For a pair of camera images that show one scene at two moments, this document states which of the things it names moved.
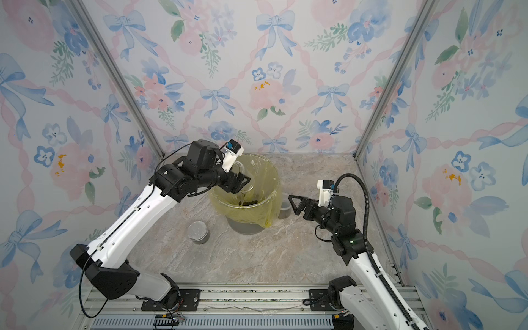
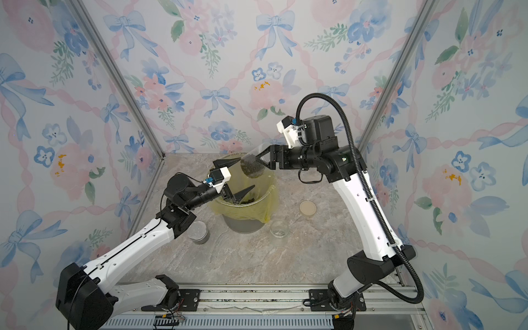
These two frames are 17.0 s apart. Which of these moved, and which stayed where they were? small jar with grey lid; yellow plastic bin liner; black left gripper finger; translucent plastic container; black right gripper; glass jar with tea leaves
Moved: black right gripper; glass jar with tea leaves; black left gripper finger; translucent plastic container
Stayed: small jar with grey lid; yellow plastic bin liner
